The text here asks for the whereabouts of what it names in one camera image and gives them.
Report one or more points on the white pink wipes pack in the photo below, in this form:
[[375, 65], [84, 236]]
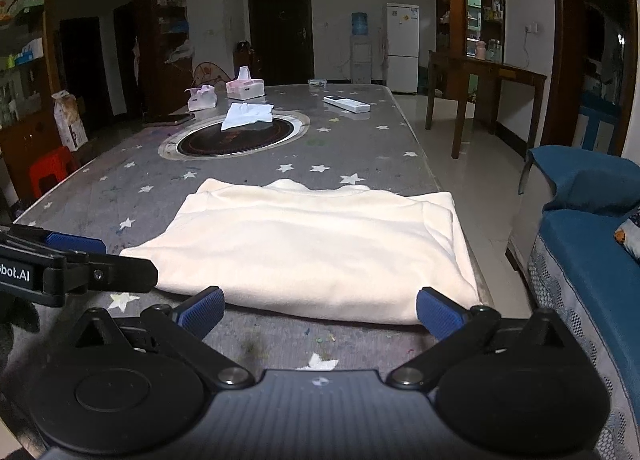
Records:
[[202, 97]]

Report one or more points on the white printed paper bag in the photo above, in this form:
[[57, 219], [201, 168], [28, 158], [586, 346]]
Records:
[[67, 119]]

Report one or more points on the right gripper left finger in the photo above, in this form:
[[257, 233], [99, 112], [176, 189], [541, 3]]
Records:
[[179, 333]]

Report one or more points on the gloved left hand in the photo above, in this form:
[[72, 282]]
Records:
[[20, 360]]

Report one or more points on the pink white tissue box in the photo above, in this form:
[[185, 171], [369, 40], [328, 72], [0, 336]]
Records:
[[244, 87]]

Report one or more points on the small clear plastic box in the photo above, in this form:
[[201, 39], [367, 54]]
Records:
[[317, 83]]

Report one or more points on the white remote control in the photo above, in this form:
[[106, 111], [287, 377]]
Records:
[[347, 104]]

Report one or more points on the white refrigerator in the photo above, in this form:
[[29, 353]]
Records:
[[402, 48]]

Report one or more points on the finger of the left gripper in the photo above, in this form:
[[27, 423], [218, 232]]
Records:
[[108, 273], [56, 240]]

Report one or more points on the cream white garment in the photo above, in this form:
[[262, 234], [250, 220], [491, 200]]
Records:
[[351, 254]]

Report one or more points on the polka dot play tent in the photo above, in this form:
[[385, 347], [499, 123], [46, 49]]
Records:
[[209, 73]]

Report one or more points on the dark wooden display cabinet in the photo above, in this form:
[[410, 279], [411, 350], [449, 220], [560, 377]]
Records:
[[124, 60]]

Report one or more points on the blue covered sofa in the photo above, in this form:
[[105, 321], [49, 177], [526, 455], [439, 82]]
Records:
[[562, 241]]

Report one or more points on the water dispenser with bottle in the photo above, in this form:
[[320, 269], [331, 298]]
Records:
[[360, 50]]

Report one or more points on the white crumpled tissue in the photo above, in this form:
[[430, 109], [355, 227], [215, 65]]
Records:
[[242, 113]]

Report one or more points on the patterned cushion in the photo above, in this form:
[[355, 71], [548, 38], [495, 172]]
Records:
[[628, 234]]

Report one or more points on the wooden glass cupboard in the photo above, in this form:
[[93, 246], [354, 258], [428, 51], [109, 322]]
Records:
[[471, 28]]

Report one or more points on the red plastic stool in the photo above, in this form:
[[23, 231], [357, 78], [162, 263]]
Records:
[[56, 165]]

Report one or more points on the round black induction cooktop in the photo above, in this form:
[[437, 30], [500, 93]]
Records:
[[206, 140]]

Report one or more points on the dark entrance door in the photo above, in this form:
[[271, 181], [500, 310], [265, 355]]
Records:
[[281, 35]]

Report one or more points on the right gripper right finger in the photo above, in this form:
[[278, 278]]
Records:
[[460, 333]]

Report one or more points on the brown wooden side table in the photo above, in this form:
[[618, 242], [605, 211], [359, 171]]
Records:
[[491, 76]]

